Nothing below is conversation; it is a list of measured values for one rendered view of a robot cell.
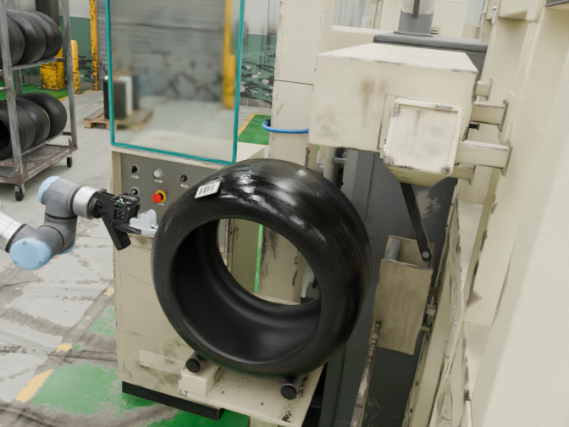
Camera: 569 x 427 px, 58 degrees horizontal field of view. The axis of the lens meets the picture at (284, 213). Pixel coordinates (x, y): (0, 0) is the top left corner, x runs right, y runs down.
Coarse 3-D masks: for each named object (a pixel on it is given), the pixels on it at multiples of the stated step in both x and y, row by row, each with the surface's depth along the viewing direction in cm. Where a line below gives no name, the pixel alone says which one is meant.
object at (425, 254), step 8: (408, 184) 138; (408, 192) 139; (408, 200) 140; (416, 200) 140; (408, 208) 140; (416, 208) 140; (416, 216) 140; (416, 224) 141; (416, 232) 142; (424, 232) 141; (424, 240) 142; (424, 248) 143; (424, 256) 143
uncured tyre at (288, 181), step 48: (192, 192) 125; (240, 192) 119; (288, 192) 118; (336, 192) 132; (192, 240) 156; (288, 240) 117; (336, 240) 118; (192, 288) 155; (240, 288) 162; (336, 288) 119; (192, 336) 136; (240, 336) 154; (288, 336) 155; (336, 336) 124
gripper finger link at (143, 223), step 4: (144, 216) 140; (148, 216) 140; (132, 220) 141; (136, 220) 141; (140, 220) 140; (144, 220) 140; (148, 220) 140; (132, 224) 141; (136, 224) 141; (140, 224) 141; (144, 224) 140; (148, 224) 140; (140, 228) 141; (144, 228) 141; (148, 228) 141; (144, 232) 141; (148, 232) 141; (152, 232) 141
